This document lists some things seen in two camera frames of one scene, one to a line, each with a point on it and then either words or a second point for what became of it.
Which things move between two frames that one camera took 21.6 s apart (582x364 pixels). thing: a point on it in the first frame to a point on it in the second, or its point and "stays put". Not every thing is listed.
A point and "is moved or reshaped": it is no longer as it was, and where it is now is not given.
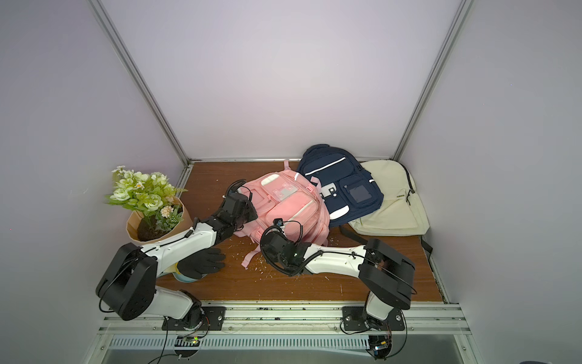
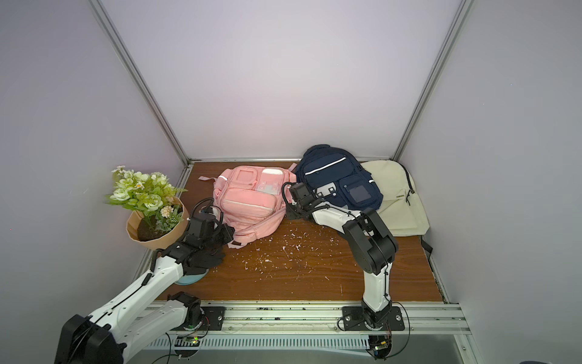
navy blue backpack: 346,183 stays put
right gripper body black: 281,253 to 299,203
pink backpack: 289,200 is moved or reshaped
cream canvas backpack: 402,212 stays put
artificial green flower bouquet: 151,193 stays put
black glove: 201,262 stays put
